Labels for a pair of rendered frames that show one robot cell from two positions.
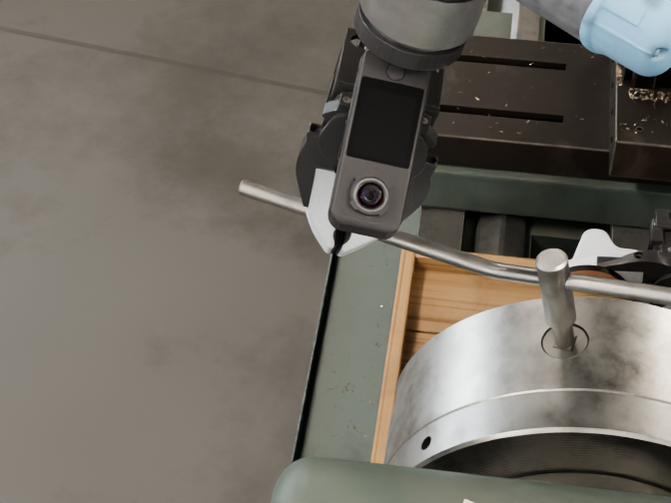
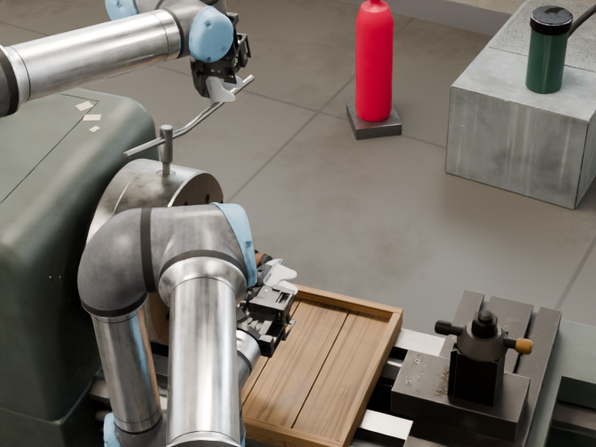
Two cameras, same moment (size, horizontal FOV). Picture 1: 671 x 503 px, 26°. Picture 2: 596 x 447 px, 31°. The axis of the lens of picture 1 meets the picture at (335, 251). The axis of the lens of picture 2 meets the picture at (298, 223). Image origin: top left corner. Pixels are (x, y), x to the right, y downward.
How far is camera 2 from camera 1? 204 cm
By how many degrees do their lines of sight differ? 71
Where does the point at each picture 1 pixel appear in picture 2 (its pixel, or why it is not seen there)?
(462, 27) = not seen: hidden behind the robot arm
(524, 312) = (190, 171)
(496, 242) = not seen: hidden behind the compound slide
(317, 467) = (134, 105)
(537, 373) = (155, 167)
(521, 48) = (537, 356)
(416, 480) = (116, 122)
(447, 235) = (427, 347)
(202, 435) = not seen: outside the picture
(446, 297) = (368, 328)
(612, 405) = (127, 176)
